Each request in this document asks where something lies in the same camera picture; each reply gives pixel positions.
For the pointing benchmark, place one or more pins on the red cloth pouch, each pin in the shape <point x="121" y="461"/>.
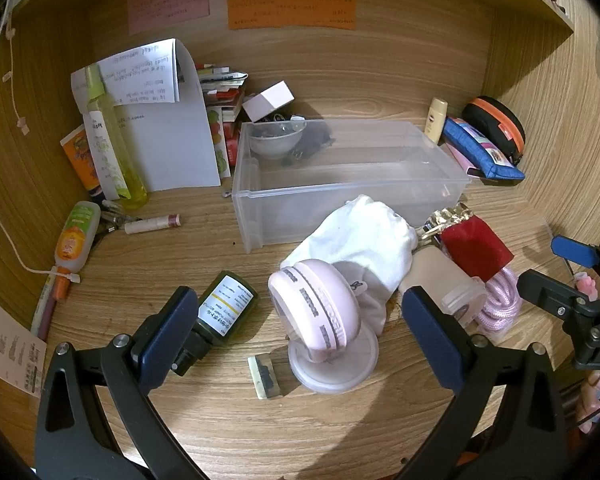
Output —
<point x="475" y="245"/>

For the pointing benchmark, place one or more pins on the wooden desktop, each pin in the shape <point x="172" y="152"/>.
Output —
<point x="190" y="250"/>

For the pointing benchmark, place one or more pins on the orange green squeeze bottle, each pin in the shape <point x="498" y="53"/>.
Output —
<point x="75" y="240"/>

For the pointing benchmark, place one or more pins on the small grey eraser block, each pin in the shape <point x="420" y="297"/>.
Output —
<point x="265" y="377"/>

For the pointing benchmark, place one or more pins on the orange paper wall note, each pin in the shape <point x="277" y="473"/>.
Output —
<point x="292" y="12"/>

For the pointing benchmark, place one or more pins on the white floral tube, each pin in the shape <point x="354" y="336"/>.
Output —
<point x="100" y="155"/>

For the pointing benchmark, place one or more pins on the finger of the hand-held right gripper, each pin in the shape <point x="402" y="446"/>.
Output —
<point x="550" y="290"/>
<point x="572" y="251"/>

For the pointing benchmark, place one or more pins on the beige plastic bottle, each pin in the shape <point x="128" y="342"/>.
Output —
<point x="435" y="270"/>

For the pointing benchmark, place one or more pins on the white printed receipt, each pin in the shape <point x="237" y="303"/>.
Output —
<point x="7" y="345"/>

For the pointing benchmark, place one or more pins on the clear plastic storage box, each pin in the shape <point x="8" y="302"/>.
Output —
<point x="355" y="200"/>

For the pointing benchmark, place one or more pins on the pink flat packet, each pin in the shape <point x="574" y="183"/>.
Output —
<point x="464" y="162"/>

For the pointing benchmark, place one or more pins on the black orange zip case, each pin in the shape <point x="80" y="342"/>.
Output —
<point x="502" y="120"/>

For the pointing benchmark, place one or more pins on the small yellow lotion bottle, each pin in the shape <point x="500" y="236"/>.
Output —
<point x="436" y="120"/>

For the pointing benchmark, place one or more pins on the red pen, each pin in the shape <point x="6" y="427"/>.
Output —
<point x="45" y="310"/>

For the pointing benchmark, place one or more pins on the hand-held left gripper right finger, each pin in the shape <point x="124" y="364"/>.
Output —
<point x="430" y="340"/>

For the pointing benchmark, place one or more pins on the blue pencil case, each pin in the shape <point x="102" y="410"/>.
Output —
<point x="480" y="152"/>

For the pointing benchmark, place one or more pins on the pink lip balm stick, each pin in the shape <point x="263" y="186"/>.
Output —
<point x="150" y="223"/>

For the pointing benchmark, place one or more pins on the metal binder clips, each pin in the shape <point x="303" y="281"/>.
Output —
<point x="117" y="219"/>

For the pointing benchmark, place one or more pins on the small white box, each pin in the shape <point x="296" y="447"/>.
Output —
<point x="267" y="100"/>

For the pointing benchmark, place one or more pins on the folded white paper sheet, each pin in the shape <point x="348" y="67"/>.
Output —
<point x="175" y="135"/>

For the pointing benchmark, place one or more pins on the yellow green spray bottle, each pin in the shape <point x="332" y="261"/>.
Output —
<point x="120" y="160"/>

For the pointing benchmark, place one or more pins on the pink paper wall note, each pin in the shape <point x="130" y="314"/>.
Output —
<point x="169" y="2"/>

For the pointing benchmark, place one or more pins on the dark green bottle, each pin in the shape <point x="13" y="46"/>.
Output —
<point x="225" y="310"/>

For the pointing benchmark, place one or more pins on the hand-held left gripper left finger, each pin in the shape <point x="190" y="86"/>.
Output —
<point x="164" y="336"/>

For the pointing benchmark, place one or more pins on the white cloth bag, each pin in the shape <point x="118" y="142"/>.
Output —
<point x="365" y="240"/>

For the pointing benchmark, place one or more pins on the pink desk fan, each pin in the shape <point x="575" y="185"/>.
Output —
<point x="315" y="305"/>

